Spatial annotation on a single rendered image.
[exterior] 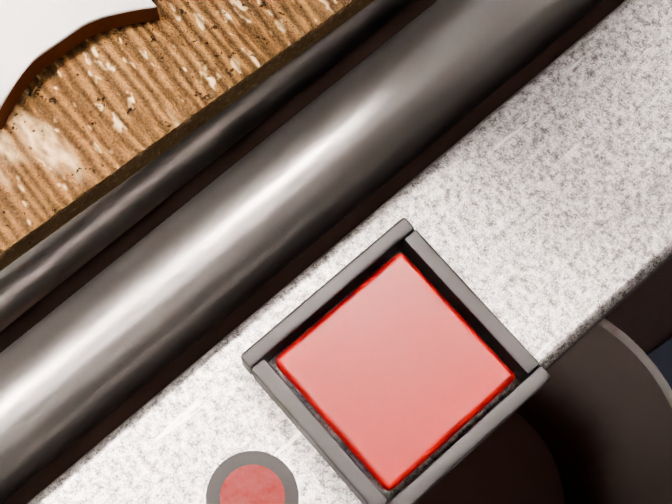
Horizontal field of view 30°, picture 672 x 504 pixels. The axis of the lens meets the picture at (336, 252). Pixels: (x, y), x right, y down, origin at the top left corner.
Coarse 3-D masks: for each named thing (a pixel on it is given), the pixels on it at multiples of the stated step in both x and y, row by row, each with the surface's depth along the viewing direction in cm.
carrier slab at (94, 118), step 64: (192, 0) 46; (256, 0) 46; (320, 0) 46; (64, 64) 45; (128, 64) 45; (192, 64) 45; (256, 64) 45; (64, 128) 44; (128, 128) 44; (192, 128) 45; (0, 192) 43; (64, 192) 43; (0, 256) 43
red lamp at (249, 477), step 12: (240, 468) 43; (252, 468) 43; (264, 468) 43; (228, 480) 43; (240, 480) 43; (252, 480) 43; (264, 480) 43; (276, 480) 43; (228, 492) 43; (240, 492) 43; (252, 492) 43; (264, 492) 43; (276, 492) 43
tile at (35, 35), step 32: (0, 0) 44; (32, 0) 44; (64, 0) 44; (96, 0) 44; (128, 0) 44; (0, 32) 44; (32, 32) 44; (64, 32) 44; (96, 32) 45; (0, 64) 43; (32, 64) 44; (0, 96) 43; (0, 128) 44
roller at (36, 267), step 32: (384, 0) 49; (352, 32) 48; (288, 64) 47; (320, 64) 48; (256, 96) 47; (288, 96) 48; (224, 128) 47; (160, 160) 46; (192, 160) 47; (128, 192) 46; (160, 192) 47; (96, 224) 46; (128, 224) 47; (32, 256) 45; (64, 256) 46; (0, 288) 45; (32, 288) 45; (0, 320) 45
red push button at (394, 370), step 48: (384, 288) 44; (432, 288) 44; (336, 336) 43; (384, 336) 43; (432, 336) 43; (336, 384) 43; (384, 384) 43; (432, 384) 43; (480, 384) 43; (336, 432) 43; (384, 432) 42; (432, 432) 42; (384, 480) 42
